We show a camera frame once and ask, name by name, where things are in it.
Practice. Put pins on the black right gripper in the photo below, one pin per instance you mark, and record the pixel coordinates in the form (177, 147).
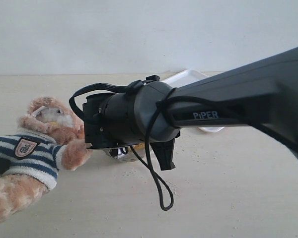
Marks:
(96, 134)

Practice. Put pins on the plush teddy bear striped sweater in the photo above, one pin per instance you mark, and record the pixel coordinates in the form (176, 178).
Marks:
(49, 138)

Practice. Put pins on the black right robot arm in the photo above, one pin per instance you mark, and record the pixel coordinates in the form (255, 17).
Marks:
(263, 95)

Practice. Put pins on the yellow millet grains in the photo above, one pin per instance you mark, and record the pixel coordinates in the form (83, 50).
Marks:
(140, 146)

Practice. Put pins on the stainless steel bowl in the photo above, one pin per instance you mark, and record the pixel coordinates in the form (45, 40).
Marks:
(131, 157)

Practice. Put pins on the white plastic tray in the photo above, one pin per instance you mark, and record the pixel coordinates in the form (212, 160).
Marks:
(189, 76)

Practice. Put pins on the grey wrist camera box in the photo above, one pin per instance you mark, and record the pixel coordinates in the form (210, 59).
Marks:
(119, 153)

